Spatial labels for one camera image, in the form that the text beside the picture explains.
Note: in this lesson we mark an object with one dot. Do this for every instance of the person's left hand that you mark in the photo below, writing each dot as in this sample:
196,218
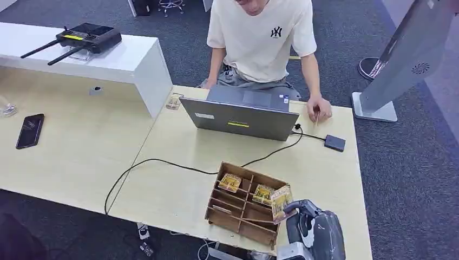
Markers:
319,106

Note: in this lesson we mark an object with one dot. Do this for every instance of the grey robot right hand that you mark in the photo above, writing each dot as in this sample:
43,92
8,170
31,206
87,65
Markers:
328,237

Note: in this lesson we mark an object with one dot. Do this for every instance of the person's right hand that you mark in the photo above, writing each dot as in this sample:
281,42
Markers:
208,84

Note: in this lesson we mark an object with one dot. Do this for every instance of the thin card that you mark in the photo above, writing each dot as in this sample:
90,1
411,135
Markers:
317,119

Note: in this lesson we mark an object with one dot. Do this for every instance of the yellow printed card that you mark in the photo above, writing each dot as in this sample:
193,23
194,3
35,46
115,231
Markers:
281,204

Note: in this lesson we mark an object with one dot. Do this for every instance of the small clear card holder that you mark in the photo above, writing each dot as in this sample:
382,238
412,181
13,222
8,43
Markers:
174,102

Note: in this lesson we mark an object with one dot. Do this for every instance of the small dark external drive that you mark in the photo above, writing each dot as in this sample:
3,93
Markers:
335,143

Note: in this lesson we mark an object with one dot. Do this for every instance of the grey laptop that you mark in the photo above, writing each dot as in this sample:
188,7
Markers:
240,120

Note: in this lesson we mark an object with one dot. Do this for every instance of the round dark floor base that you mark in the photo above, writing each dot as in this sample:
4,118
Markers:
367,67

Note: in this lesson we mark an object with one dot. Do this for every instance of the person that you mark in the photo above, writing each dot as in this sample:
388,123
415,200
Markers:
258,39

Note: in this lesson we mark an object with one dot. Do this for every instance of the white desk shelf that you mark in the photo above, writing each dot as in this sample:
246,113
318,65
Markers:
125,61

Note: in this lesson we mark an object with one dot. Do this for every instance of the chrome chair base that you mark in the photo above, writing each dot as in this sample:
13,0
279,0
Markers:
172,5

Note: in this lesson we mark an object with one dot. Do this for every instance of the wooden divided card box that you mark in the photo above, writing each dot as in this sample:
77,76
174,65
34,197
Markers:
229,215

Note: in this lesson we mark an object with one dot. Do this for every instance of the black floor box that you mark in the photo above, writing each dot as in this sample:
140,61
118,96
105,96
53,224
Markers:
141,6

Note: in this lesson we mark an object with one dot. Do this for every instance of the grey kiosk stand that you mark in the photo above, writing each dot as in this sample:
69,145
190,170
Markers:
408,54

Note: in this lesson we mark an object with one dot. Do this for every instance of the black remote controller with antennas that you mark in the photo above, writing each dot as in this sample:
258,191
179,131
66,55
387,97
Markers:
89,37

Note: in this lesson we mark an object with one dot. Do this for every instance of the white power strip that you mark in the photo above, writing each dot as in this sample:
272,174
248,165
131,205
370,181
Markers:
143,231

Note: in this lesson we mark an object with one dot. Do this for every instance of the black smartphone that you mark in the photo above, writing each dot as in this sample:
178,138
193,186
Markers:
30,131

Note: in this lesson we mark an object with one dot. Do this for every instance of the clear glass object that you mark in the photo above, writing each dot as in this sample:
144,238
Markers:
8,109

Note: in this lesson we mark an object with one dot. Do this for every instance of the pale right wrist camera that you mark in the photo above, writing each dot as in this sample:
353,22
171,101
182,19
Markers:
292,252

